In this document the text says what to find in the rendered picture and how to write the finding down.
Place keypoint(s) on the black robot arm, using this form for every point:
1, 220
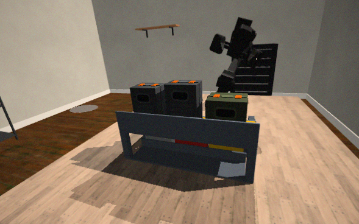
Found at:
245, 34

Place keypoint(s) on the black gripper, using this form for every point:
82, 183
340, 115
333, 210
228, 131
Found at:
235, 51

